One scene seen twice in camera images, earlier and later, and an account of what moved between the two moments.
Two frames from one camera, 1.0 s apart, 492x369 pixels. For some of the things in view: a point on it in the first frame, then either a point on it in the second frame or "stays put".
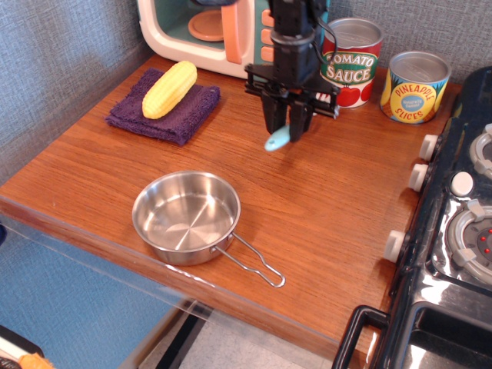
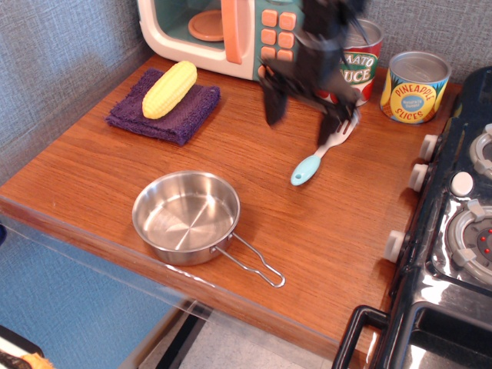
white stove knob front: x=393 y=244 stays put
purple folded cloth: x=177 y=124 stays put
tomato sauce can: x=350 y=51 stays put
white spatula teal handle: x=278 y=139 → x=306 y=170
